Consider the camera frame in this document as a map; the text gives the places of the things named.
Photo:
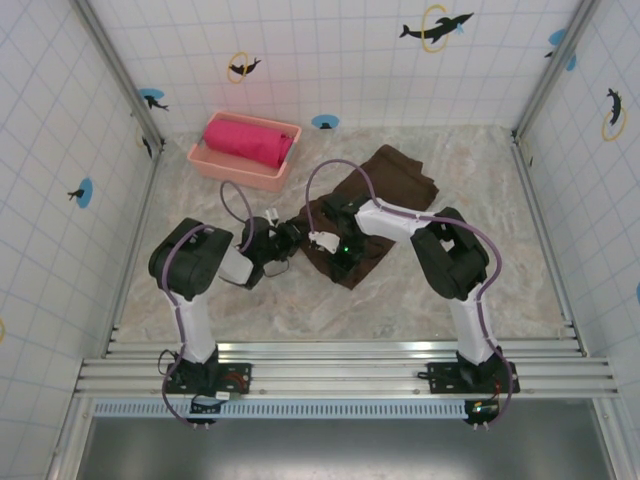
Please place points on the aluminium side rail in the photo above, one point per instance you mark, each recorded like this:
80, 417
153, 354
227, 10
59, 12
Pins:
135, 250
547, 240

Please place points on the aluminium corner post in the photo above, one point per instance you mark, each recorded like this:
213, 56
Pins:
557, 65
120, 70

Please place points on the grey metal panel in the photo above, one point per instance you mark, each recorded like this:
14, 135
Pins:
350, 450

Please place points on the brown towel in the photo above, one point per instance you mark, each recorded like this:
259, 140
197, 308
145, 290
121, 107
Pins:
395, 175

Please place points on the aluminium front rail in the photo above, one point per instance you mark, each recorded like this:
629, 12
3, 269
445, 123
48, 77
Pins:
325, 370

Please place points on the blue patch wall sticker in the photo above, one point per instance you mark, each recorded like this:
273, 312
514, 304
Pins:
559, 39

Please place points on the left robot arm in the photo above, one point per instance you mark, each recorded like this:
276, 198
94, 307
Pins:
192, 260

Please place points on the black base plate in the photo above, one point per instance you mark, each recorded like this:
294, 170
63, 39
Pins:
440, 377
235, 377

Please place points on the rolled pink cloth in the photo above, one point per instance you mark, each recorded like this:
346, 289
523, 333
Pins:
247, 142

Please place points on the pink plastic basket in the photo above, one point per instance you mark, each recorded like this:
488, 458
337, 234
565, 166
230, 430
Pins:
240, 174

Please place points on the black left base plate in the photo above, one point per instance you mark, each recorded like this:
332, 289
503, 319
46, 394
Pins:
235, 377

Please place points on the right control board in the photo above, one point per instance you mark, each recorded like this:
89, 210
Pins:
482, 410

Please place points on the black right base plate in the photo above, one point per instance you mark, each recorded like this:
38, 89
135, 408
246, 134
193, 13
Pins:
440, 377

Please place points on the control board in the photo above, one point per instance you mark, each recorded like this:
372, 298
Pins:
205, 407
482, 410

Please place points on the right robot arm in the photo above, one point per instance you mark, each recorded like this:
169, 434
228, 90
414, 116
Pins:
450, 255

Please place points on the left control board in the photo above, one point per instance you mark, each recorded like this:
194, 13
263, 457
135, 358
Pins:
205, 407

